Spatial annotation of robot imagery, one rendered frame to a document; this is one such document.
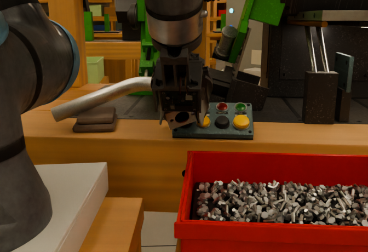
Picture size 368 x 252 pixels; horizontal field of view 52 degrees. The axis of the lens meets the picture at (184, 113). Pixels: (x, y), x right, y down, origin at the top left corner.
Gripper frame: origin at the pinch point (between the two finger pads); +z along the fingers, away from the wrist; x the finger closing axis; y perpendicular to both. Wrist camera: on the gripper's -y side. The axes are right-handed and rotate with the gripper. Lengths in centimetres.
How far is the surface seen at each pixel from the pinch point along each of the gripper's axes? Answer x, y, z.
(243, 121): 10.8, 0.4, 1.3
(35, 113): -39.8, -15.2, 18.9
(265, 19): 16.6, -28.6, -0.3
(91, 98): -18.8, -5.0, 1.8
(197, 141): 2.6, 3.4, 3.5
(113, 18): -197, -572, 382
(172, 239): -15, -33, 138
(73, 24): -42, -57, 22
